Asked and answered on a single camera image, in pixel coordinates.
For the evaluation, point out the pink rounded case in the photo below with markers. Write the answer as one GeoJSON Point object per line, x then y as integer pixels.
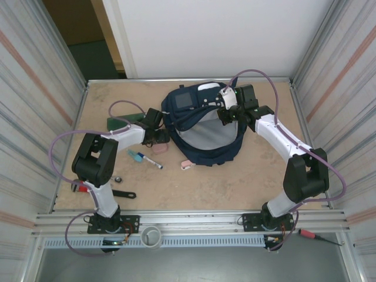
{"type": "Point", "coordinates": [161, 149]}

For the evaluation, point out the red pipe wrench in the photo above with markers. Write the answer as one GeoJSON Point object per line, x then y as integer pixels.
{"type": "Point", "coordinates": [124, 194]}

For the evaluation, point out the navy blue backpack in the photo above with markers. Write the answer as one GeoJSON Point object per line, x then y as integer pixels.
{"type": "Point", "coordinates": [205, 155]}

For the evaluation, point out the dark green pencil case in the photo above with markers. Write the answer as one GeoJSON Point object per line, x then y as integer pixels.
{"type": "Point", "coordinates": [117, 122]}

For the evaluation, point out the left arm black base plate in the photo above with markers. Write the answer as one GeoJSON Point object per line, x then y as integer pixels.
{"type": "Point", "coordinates": [132, 223]}

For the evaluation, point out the grey plastic pipe fitting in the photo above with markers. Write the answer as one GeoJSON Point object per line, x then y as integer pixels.
{"type": "Point", "coordinates": [151, 245]}

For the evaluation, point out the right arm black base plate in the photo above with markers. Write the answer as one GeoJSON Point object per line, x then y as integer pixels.
{"type": "Point", "coordinates": [249, 221]}

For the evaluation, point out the wide aluminium extrusion rail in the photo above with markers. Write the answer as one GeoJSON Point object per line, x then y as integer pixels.
{"type": "Point", "coordinates": [191, 220]}

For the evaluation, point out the white marker blue cap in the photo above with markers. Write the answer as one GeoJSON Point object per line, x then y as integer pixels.
{"type": "Point", "coordinates": [152, 161]}

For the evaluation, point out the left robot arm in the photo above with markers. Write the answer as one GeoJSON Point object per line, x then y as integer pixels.
{"type": "Point", "coordinates": [129, 135]}

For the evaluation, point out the thin aluminium frame rail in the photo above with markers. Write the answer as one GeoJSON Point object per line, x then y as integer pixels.
{"type": "Point", "coordinates": [132, 80]}

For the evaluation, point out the small pink white stapler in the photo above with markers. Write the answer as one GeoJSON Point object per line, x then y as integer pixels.
{"type": "Point", "coordinates": [186, 164]}

